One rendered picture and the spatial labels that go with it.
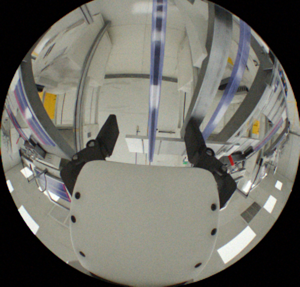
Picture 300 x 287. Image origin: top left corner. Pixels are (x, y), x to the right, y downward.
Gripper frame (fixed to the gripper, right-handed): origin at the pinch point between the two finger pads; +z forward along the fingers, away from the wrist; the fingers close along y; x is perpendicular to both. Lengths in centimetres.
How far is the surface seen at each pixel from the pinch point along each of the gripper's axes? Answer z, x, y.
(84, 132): 35, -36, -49
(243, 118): 14.8, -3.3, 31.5
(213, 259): -135, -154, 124
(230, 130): 17.5, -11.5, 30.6
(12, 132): 5, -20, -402
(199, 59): 12.3, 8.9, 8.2
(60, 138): 13, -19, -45
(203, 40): 13.2, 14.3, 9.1
